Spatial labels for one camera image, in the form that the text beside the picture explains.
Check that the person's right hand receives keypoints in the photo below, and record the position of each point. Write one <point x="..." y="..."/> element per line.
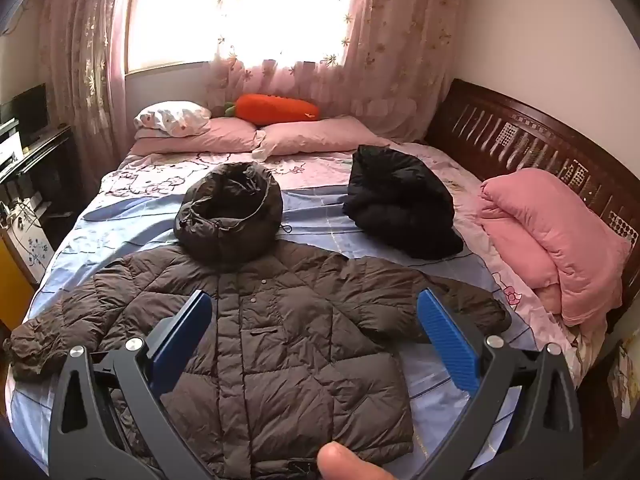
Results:
<point x="347" y="462"/>

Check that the black desk stand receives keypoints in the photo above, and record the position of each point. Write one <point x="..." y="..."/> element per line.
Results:
<point x="50" y="170"/>

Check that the orange carrot plush pillow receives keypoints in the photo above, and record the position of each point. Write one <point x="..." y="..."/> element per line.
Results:
<point x="275" y="108"/>

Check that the yellow wooden desk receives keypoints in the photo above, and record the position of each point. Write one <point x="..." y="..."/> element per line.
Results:
<point x="12" y="280"/>

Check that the brown puffer jacket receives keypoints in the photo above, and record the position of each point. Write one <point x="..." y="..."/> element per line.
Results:
<point x="290" y="360"/>

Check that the dark wooden headboard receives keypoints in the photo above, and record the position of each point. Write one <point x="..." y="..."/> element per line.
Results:
<point x="505" y="130"/>

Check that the pink pillow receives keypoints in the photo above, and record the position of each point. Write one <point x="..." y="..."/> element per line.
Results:
<point x="320" y="137"/>
<point x="210" y="137"/>

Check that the white floral box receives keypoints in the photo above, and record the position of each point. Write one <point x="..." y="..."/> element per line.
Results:
<point x="32" y="250"/>

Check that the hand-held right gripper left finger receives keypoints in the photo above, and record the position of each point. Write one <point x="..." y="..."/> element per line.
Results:
<point x="180" y="342"/>

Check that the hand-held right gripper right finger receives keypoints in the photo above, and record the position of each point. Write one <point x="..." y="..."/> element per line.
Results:
<point x="447" y="342"/>

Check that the pink folded quilt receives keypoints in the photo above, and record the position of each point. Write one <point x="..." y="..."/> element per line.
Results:
<point x="545" y="240"/>

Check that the white printed pillow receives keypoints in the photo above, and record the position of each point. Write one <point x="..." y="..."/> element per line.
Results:
<point x="170" y="115"/>

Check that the pink floral curtain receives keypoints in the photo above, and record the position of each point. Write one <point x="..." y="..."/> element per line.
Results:
<point x="80" y="35"/>
<point x="395" y="50"/>

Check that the black monitor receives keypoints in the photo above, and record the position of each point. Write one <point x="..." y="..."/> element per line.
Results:
<point x="31" y="112"/>

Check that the black puffer jacket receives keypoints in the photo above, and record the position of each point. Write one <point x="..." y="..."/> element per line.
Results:
<point x="400" y="200"/>

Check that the white printer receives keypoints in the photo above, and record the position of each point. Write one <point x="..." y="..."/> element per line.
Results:
<point x="9" y="150"/>

